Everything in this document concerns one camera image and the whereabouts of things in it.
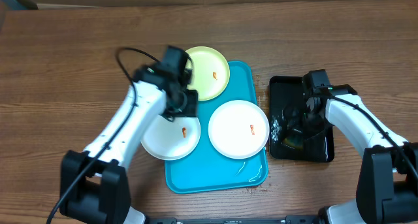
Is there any yellow green sponge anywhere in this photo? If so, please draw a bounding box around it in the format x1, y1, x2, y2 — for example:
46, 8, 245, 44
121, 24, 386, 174
282, 135, 304, 150

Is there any white plate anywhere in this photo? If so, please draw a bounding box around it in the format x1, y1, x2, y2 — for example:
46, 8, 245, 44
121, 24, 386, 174
208, 100, 269, 159
141, 116, 201, 161

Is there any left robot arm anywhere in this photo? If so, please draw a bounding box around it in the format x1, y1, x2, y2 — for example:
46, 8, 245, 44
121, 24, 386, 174
47, 46, 198, 224

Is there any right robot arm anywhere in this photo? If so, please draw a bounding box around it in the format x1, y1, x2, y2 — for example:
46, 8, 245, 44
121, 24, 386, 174
282, 70, 417, 224

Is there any black water tray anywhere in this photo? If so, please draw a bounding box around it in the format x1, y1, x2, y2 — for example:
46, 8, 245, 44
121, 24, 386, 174
269, 76, 334, 163

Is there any blue plastic tray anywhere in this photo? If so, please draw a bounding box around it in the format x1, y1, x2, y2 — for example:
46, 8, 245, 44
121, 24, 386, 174
165, 61, 268, 194

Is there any light green plate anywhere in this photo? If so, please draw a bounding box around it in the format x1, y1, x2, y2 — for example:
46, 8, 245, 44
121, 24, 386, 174
186, 46, 230, 101

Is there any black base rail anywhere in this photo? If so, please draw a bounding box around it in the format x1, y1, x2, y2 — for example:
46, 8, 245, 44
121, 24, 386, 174
144, 215, 327, 224

